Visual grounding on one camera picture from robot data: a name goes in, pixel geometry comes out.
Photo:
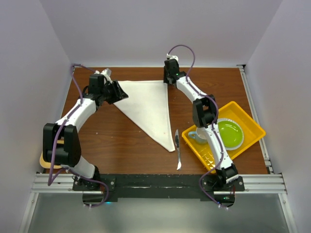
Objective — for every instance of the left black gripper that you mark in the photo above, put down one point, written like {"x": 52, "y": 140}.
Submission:
{"x": 118, "y": 94}

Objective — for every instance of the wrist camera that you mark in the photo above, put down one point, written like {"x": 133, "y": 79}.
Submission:
{"x": 169, "y": 57}
{"x": 106, "y": 72}

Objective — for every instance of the tan wooden plate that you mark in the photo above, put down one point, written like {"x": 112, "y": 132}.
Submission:
{"x": 47, "y": 165}

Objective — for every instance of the yellow plastic tray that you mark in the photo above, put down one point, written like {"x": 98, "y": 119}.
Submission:
{"x": 253, "y": 133}

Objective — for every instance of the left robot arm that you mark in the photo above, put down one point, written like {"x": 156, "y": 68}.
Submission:
{"x": 61, "y": 144}

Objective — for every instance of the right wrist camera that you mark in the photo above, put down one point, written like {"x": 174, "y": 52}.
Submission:
{"x": 169, "y": 57}

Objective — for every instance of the green plate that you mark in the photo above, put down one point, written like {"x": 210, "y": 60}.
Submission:
{"x": 231, "y": 133}

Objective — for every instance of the light blue mug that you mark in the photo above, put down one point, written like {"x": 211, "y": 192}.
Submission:
{"x": 195, "y": 136}

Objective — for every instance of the aluminium table frame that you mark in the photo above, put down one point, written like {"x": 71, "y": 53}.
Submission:
{"x": 264, "y": 205}

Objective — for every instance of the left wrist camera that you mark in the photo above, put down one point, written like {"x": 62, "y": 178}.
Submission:
{"x": 106, "y": 72}

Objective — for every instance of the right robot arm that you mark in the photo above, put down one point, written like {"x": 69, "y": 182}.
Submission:
{"x": 205, "y": 115}

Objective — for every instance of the white cloth napkin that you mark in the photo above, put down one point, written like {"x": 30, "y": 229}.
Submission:
{"x": 147, "y": 106}

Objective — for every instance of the silver table knife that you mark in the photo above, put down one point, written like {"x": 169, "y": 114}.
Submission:
{"x": 177, "y": 144}

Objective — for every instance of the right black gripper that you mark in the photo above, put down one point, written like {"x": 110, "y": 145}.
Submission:
{"x": 164, "y": 79}

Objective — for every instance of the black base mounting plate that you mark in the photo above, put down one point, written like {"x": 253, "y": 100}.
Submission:
{"x": 156, "y": 186}

